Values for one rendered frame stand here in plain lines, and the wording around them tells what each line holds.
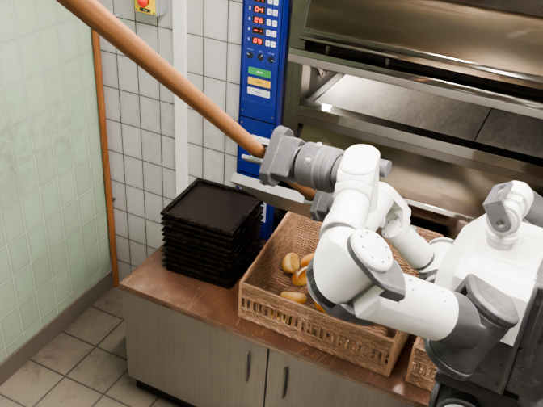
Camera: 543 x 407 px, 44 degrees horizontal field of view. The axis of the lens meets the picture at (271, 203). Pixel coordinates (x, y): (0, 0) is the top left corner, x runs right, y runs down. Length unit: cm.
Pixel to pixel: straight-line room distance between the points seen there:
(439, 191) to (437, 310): 128
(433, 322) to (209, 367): 149
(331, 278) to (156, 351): 164
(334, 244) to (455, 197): 135
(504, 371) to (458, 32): 111
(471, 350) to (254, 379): 132
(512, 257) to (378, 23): 108
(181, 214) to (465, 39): 111
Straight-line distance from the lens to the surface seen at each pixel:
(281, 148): 132
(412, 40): 218
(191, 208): 243
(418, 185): 236
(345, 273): 102
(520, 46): 213
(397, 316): 106
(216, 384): 254
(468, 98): 205
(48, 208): 284
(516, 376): 144
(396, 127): 232
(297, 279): 244
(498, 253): 136
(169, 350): 257
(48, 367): 305
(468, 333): 116
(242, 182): 193
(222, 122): 116
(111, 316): 323
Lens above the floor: 214
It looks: 32 degrees down
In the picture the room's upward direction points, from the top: 4 degrees clockwise
